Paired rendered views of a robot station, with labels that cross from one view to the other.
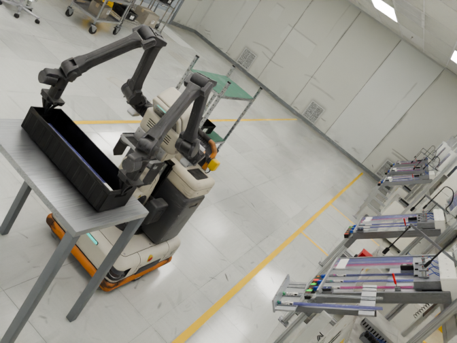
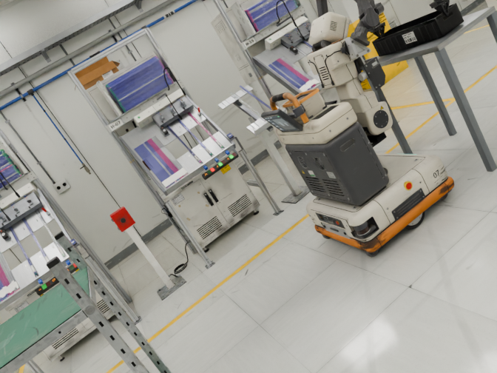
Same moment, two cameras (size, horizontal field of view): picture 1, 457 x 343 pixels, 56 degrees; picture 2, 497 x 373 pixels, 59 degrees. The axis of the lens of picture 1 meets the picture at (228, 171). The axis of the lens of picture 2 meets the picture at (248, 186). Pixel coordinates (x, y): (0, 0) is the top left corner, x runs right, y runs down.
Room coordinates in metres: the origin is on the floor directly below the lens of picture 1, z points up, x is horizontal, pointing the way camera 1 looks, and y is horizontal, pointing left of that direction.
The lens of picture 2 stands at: (4.19, 2.12, 1.28)
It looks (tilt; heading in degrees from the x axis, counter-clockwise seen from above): 15 degrees down; 239
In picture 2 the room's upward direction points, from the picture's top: 32 degrees counter-clockwise
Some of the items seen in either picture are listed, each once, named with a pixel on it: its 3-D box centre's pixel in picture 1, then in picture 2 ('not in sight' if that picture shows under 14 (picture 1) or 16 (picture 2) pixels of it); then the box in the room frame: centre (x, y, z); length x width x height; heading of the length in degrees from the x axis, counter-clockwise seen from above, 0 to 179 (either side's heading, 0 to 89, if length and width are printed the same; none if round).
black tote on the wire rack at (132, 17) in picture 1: (124, 12); not in sight; (7.58, 3.19, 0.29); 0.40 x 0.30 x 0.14; 165
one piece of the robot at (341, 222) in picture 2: not in sight; (330, 219); (2.70, 0.27, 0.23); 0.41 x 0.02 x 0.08; 72
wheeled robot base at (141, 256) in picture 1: (117, 231); (373, 197); (2.38, 0.35, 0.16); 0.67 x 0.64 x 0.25; 162
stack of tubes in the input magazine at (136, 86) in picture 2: not in sight; (140, 84); (2.42, -1.42, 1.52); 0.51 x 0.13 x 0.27; 165
